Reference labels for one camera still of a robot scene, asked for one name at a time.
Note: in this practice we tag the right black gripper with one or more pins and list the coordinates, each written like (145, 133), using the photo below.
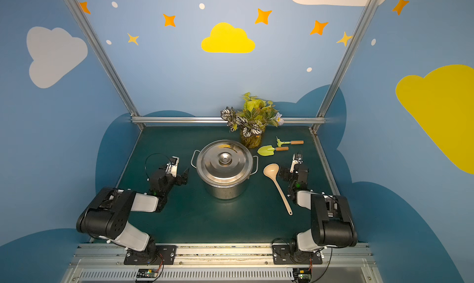
(296, 168)

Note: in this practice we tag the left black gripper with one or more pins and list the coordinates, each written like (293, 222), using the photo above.
(178, 177)

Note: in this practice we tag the stainless steel pot lid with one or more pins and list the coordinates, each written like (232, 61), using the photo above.
(224, 163)

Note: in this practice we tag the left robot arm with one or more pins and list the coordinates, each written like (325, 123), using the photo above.
(106, 217)

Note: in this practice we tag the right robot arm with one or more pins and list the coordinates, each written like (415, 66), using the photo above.
(331, 221)

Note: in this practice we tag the green garden hand rake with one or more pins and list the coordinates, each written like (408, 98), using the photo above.
(281, 143)

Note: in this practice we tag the green garden trowel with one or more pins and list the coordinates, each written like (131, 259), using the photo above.
(269, 150)

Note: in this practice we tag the potted artificial plant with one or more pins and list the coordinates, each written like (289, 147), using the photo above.
(252, 120)

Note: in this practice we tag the right circuit board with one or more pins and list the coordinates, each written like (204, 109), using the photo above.
(302, 275)

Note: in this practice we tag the circuit board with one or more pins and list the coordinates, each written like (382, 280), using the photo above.
(302, 275)
(147, 274)

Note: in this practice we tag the left circuit board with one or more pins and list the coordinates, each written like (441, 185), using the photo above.
(147, 274)

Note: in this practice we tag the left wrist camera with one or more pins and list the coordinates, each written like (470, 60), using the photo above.
(172, 166)

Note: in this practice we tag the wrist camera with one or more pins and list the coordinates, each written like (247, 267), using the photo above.
(172, 166)
(297, 159)

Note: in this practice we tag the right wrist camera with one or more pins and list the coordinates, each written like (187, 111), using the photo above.
(297, 159)

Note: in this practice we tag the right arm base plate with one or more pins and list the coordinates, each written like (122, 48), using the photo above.
(287, 254)

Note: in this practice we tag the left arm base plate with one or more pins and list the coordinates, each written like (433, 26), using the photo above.
(153, 255)

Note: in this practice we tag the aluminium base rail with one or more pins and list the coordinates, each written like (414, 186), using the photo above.
(221, 263)

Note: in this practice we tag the left aluminium frame post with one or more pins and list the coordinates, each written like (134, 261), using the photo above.
(95, 43)

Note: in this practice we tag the aluminium frame post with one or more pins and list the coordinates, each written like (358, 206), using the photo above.
(95, 43)
(358, 34)

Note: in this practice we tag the right aluminium frame post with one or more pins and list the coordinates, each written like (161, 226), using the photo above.
(358, 34)

